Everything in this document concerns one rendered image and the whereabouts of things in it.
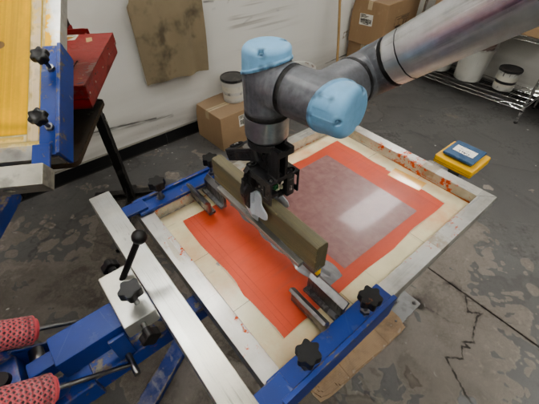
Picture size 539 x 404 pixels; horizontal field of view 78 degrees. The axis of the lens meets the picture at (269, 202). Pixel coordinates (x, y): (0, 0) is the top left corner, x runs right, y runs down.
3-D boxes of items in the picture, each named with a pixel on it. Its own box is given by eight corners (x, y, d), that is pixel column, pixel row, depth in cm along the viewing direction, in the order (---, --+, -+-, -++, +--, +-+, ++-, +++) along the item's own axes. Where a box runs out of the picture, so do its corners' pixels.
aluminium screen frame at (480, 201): (335, 123, 125) (337, 114, 123) (491, 207, 93) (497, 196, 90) (137, 220, 89) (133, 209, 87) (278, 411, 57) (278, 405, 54)
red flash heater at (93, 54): (22, 58, 159) (8, 31, 151) (121, 52, 165) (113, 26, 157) (-42, 123, 116) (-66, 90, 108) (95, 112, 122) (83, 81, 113)
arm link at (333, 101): (388, 68, 44) (322, 49, 50) (342, 97, 38) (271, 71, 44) (375, 120, 50) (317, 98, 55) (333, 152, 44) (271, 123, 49)
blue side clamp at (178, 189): (228, 175, 105) (227, 157, 100) (237, 183, 102) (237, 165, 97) (138, 220, 91) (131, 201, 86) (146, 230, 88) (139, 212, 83)
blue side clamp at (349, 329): (370, 297, 74) (377, 280, 69) (389, 314, 71) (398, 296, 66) (265, 392, 60) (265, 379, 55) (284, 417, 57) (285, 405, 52)
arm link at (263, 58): (271, 58, 43) (226, 42, 47) (271, 132, 50) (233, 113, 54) (309, 42, 47) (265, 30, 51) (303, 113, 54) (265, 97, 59)
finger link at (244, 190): (243, 211, 67) (245, 175, 61) (238, 207, 68) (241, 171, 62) (261, 203, 69) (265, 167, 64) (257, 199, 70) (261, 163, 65)
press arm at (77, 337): (147, 296, 68) (140, 283, 65) (160, 317, 65) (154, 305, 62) (58, 351, 60) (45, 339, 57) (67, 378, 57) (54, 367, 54)
